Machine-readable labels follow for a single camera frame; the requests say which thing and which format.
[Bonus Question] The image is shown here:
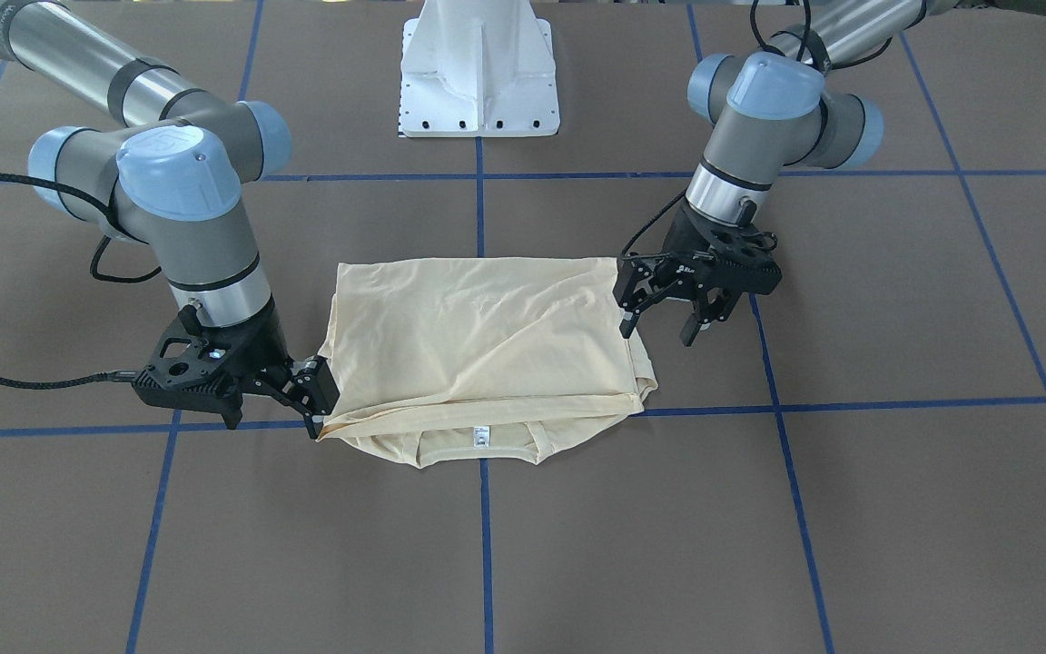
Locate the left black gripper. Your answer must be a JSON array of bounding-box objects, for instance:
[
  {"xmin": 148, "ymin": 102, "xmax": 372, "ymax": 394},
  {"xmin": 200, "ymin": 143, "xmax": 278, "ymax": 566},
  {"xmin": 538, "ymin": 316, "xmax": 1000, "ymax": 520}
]
[{"xmin": 616, "ymin": 202, "xmax": 742, "ymax": 347}]

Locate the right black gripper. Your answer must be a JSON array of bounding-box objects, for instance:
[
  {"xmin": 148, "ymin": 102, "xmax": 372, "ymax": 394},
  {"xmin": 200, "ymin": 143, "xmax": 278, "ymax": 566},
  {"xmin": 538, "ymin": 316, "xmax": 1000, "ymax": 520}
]
[{"xmin": 246, "ymin": 303, "xmax": 340, "ymax": 441}]

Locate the beige long-sleeve graphic shirt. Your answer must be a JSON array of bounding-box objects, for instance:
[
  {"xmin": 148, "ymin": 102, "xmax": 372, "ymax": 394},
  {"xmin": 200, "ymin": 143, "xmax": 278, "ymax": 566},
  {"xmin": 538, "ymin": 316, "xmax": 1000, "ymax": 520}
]
[{"xmin": 317, "ymin": 257, "xmax": 657, "ymax": 469}]

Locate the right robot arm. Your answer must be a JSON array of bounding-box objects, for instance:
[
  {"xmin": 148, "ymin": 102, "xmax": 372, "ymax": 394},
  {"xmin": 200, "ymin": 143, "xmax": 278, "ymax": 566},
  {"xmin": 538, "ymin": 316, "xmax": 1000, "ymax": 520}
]
[{"xmin": 0, "ymin": 1, "xmax": 340, "ymax": 439}]

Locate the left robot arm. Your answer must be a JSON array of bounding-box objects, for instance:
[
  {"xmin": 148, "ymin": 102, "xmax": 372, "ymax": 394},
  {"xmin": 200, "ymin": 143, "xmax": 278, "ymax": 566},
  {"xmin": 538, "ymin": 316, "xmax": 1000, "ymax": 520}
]
[{"xmin": 616, "ymin": 1, "xmax": 947, "ymax": 346}]

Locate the brown table mat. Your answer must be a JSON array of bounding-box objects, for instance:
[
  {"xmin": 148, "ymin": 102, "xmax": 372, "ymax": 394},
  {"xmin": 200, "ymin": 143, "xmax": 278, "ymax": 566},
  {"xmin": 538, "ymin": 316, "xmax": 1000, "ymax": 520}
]
[{"xmin": 0, "ymin": 1, "xmax": 1046, "ymax": 653}]

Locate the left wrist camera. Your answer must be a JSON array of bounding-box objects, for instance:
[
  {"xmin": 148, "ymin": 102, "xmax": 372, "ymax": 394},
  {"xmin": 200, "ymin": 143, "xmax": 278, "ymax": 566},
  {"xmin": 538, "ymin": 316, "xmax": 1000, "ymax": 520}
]
[{"xmin": 700, "ymin": 226, "xmax": 782, "ymax": 295}]

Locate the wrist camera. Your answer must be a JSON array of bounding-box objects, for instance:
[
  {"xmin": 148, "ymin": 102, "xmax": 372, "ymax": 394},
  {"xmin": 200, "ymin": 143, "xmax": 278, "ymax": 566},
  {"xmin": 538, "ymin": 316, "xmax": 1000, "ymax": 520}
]
[
  {"xmin": 130, "ymin": 303, "xmax": 252, "ymax": 430},
  {"xmin": 700, "ymin": 226, "xmax": 782, "ymax": 295}
]

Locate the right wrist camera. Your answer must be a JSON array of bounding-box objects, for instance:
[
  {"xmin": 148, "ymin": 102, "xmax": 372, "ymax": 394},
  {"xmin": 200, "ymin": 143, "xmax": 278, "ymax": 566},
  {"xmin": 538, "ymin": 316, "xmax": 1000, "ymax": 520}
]
[{"xmin": 130, "ymin": 303, "xmax": 252, "ymax": 430}]

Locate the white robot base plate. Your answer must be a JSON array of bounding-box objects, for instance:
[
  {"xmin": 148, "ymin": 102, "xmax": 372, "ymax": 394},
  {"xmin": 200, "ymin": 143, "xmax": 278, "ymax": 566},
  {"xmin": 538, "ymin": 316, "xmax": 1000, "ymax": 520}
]
[{"xmin": 397, "ymin": 1, "xmax": 561, "ymax": 138}]

